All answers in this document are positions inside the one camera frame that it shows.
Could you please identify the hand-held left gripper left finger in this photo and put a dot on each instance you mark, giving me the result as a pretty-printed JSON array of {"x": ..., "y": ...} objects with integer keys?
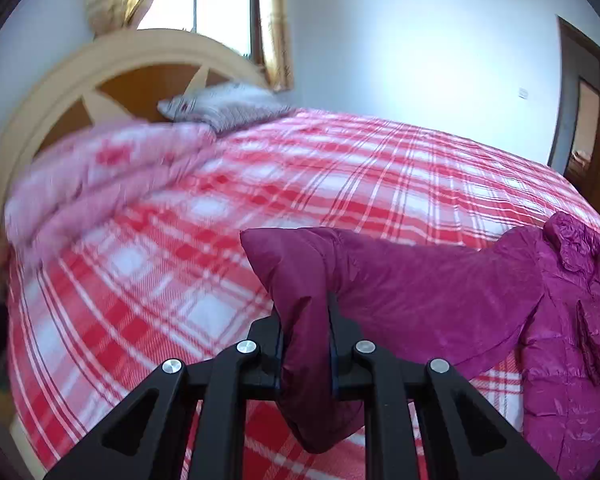
[{"x": 278, "y": 355}]

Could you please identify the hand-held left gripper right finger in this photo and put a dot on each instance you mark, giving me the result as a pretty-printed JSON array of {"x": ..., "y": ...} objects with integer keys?
[{"x": 336, "y": 355}]

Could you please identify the magenta puffer jacket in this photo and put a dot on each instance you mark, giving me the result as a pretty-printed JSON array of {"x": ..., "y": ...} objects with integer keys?
[{"x": 430, "y": 305}]

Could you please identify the red plaid bed blanket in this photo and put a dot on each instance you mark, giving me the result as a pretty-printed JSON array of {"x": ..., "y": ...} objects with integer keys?
[{"x": 300, "y": 210}]

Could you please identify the grey patterned pillow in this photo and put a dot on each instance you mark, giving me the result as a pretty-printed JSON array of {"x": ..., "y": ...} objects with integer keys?
[{"x": 220, "y": 105}]

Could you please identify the pink floral quilt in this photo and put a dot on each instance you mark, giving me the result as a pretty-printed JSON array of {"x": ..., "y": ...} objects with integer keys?
[{"x": 95, "y": 175}]

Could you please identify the cream wooden headboard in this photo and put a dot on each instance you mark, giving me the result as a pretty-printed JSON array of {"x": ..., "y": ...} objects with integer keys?
[{"x": 80, "y": 90}]

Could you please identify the brown wooden door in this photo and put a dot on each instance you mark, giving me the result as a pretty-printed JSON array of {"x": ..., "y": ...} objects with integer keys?
[{"x": 582, "y": 105}]

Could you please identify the window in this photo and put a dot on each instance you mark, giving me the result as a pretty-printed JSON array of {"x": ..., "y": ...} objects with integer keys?
[{"x": 200, "y": 0}]

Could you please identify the white wall switch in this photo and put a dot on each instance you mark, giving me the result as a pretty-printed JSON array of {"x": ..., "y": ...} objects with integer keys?
[{"x": 523, "y": 92}]

